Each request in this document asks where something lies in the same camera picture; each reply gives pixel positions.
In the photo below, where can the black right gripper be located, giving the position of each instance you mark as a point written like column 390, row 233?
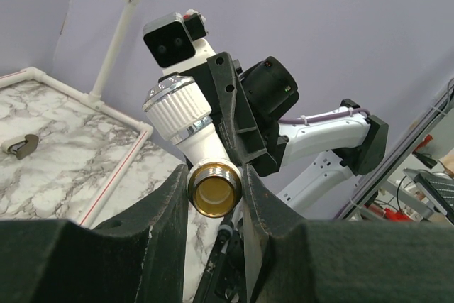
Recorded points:
column 246, row 106

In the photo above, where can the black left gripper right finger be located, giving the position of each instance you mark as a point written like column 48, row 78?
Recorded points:
column 291, row 259

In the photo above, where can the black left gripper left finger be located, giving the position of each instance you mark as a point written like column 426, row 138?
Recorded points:
column 135, row 256

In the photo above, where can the white plastic water faucet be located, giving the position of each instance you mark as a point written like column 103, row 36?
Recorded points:
column 181, row 114

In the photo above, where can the white pipe frame with fittings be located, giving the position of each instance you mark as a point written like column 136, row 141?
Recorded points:
column 93, row 101

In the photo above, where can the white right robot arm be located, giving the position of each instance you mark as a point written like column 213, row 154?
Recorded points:
column 346, row 142

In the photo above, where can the laptop on background desk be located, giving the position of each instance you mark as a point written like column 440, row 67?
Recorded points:
column 437, row 189

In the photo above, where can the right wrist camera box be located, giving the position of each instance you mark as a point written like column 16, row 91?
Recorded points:
column 177, row 41

